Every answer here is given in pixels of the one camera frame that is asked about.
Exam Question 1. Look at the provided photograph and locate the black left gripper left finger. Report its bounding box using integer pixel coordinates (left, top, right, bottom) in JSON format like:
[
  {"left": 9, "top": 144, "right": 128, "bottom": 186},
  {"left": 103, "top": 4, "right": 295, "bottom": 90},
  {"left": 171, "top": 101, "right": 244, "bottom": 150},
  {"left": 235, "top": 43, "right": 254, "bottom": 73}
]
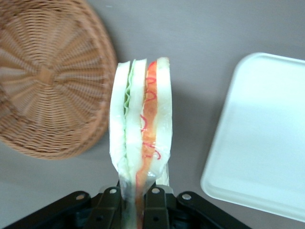
[{"left": 87, "top": 186, "right": 125, "bottom": 229}]

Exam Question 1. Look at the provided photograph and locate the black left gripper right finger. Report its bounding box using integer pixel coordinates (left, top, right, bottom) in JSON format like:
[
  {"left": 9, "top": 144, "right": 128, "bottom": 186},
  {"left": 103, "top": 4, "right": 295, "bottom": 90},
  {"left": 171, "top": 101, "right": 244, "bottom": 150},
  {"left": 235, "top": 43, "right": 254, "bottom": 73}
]
[{"left": 142, "top": 185, "right": 171, "bottom": 229}]

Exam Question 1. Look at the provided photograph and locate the triangle sandwich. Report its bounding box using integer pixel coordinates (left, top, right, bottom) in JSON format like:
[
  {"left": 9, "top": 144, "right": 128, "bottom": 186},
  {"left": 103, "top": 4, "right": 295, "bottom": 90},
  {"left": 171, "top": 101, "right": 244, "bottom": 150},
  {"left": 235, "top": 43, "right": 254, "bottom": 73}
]
[{"left": 108, "top": 56, "right": 173, "bottom": 229}]

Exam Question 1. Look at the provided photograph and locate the cream rectangular tray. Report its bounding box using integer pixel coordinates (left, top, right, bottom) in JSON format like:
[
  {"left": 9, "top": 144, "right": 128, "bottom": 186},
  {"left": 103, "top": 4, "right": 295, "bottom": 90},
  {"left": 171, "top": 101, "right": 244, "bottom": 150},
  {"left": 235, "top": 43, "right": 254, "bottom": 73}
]
[{"left": 200, "top": 52, "right": 305, "bottom": 224}]

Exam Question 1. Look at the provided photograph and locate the round brown wicker basket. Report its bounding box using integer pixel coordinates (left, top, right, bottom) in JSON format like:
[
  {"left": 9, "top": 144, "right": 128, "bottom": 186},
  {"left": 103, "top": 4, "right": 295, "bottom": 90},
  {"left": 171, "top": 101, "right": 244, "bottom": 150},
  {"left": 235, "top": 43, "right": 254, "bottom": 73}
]
[{"left": 0, "top": 0, "right": 118, "bottom": 161}]

